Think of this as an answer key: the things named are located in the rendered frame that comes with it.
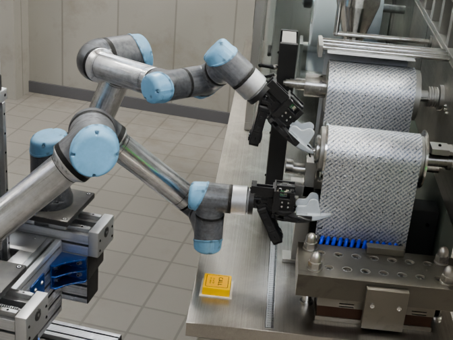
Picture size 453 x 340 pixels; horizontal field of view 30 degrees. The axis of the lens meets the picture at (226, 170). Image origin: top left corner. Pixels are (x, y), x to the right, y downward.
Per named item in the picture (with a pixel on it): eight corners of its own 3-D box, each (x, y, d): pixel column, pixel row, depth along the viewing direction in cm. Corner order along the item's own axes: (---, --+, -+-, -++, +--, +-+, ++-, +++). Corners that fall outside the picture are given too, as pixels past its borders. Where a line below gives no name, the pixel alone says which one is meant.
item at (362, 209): (314, 238, 220) (323, 173, 213) (404, 247, 219) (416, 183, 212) (314, 239, 220) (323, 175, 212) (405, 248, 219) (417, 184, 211)
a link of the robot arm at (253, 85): (232, 93, 206) (235, 83, 213) (246, 106, 207) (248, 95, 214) (255, 73, 203) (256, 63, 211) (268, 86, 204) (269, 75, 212)
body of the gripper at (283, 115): (305, 115, 207) (271, 81, 204) (280, 138, 209) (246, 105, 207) (305, 104, 214) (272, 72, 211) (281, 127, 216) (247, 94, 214)
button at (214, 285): (204, 280, 220) (205, 272, 219) (230, 283, 220) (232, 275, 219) (201, 295, 214) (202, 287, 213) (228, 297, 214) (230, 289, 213)
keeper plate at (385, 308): (360, 323, 206) (366, 285, 201) (401, 327, 206) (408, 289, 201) (360, 329, 204) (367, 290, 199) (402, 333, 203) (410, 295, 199)
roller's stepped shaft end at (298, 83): (282, 86, 238) (284, 75, 237) (304, 88, 238) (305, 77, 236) (282, 89, 235) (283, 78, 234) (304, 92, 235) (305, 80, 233)
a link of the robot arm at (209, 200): (190, 204, 223) (191, 174, 220) (231, 208, 223) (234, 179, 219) (186, 217, 216) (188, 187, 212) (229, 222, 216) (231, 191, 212)
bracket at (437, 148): (428, 146, 216) (429, 139, 216) (451, 149, 216) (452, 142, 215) (431, 154, 212) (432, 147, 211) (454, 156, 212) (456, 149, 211)
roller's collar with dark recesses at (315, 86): (303, 91, 240) (305, 69, 237) (324, 93, 240) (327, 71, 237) (303, 98, 234) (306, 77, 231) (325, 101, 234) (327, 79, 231)
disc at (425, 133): (412, 174, 225) (421, 121, 219) (414, 174, 225) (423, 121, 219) (419, 197, 211) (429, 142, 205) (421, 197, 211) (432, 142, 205)
